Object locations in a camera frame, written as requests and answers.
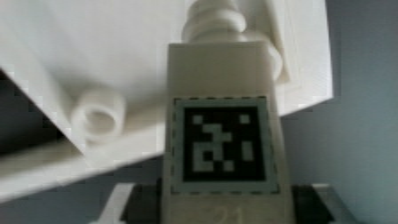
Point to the white square tabletop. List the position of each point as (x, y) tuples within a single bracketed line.
[(83, 43)]

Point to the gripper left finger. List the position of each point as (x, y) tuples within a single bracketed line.
[(133, 206)]

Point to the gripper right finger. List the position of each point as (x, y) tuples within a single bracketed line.
[(321, 208)]

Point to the white table leg with tag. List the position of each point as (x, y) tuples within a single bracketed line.
[(227, 181)]

